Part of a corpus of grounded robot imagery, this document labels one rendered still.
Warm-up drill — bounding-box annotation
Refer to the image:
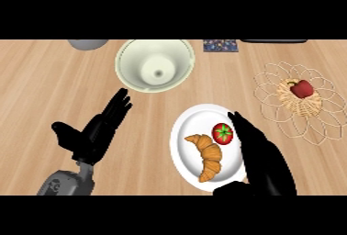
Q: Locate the dark blue patterned box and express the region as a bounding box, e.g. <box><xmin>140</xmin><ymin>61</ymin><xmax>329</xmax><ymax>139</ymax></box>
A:
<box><xmin>202</xmin><ymin>39</ymin><xmax>239</xmax><ymax>53</ymax></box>

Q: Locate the grey round object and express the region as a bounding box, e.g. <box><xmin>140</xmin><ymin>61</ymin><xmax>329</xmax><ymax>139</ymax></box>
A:
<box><xmin>66</xmin><ymin>39</ymin><xmax>109</xmax><ymax>51</ymax></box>

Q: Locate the wire wicker basket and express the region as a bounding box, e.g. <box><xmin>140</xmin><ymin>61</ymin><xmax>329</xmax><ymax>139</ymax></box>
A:
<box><xmin>252</xmin><ymin>61</ymin><xmax>347</xmax><ymax>147</ymax></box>

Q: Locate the white plate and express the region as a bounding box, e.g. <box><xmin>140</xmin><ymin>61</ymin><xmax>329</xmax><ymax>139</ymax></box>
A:
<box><xmin>169</xmin><ymin>103</ymin><xmax>249</xmax><ymax>193</ymax></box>

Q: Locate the red bell pepper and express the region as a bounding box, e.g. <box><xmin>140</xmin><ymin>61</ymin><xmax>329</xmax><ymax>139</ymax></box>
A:
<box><xmin>286</xmin><ymin>79</ymin><xmax>316</xmax><ymax>99</ymax></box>

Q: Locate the golden croissant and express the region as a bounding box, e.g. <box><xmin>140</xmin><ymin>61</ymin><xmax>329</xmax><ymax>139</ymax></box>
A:
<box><xmin>183</xmin><ymin>133</ymin><xmax>223</xmax><ymax>184</ymax></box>

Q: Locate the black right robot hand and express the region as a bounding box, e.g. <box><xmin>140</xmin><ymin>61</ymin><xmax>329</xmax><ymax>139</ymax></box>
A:
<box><xmin>211</xmin><ymin>111</ymin><xmax>299</xmax><ymax>196</ymax></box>

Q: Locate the pale green bowl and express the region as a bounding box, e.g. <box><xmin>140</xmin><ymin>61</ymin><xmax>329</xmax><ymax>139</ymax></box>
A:
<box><xmin>113</xmin><ymin>39</ymin><xmax>196</xmax><ymax>94</ymax></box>

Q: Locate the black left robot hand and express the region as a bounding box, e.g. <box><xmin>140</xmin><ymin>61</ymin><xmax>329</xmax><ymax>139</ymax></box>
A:
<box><xmin>50</xmin><ymin>87</ymin><xmax>134</xmax><ymax>166</ymax></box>

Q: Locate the red tomato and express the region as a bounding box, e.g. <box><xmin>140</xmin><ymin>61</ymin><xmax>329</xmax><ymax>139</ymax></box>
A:
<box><xmin>209</xmin><ymin>122</ymin><xmax>234</xmax><ymax>146</ymax></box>

